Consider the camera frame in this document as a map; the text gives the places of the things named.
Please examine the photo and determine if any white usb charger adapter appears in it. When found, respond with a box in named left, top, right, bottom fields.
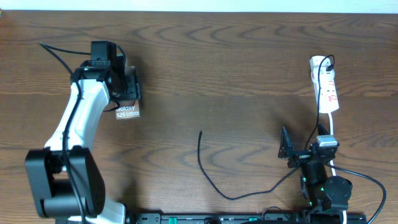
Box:
left=314, top=67, right=335, bottom=80

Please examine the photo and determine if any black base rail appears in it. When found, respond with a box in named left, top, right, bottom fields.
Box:
left=126, top=212, right=368, bottom=224

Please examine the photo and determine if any white power strip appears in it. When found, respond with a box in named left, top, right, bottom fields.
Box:
left=310, top=55, right=339, bottom=114

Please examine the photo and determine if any white power strip cord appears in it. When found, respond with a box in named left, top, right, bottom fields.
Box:
left=327, top=112, right=348, bottom=224

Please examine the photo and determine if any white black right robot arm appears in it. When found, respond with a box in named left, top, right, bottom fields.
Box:
left=278, top=124, right=353, bottom=223

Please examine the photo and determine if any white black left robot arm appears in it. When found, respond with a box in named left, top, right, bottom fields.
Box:
left=25, top=77, right=130, bottom=223

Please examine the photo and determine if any black charger cable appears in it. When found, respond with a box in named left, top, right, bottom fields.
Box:
left=197, top=54, right=336, bottom=201

